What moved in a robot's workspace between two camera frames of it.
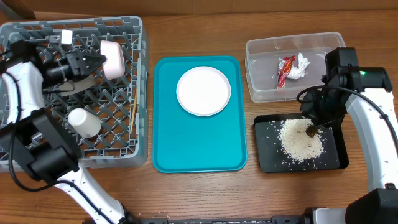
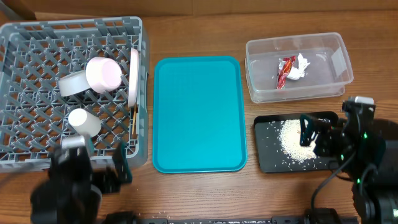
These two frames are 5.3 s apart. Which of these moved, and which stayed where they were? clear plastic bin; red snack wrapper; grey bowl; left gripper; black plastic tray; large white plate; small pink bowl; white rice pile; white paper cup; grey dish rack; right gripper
Moved: small pink bowl; left gripper; right gripper; large white plate
Stayed: white paper cup; white rice pile; red snack wrapper; black plastic tray; grey bowl; clear plastic bin; grey dish rack
